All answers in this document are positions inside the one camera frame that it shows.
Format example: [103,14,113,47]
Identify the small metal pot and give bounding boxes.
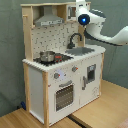
[40,51,55,62]

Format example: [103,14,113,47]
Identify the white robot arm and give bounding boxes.
[76,0,128,46]

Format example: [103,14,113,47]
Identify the wooden toy kitchen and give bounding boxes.
[22,3,105,127]

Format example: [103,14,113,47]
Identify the black toy stovetop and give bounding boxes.
[35,53,71,66]

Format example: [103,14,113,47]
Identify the right red oven knob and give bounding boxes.
[72,66,78,72]

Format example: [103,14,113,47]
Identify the red oven knob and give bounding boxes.
[54,73,60,79]
[72,66,78,72]

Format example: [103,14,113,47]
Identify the left red oven knob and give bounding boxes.
[54,73,60,79]

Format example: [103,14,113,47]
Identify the grey toy sink basin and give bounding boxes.
[66,47,94,56]

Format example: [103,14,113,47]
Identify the black toy faucet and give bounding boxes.
[67,33,82,49]

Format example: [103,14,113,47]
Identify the toy oven door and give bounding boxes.
[55,81,74,111]

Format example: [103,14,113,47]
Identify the grey range hood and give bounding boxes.
[35,6,64,27]

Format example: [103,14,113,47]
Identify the toy microwave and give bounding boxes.
[66,3,90,21]

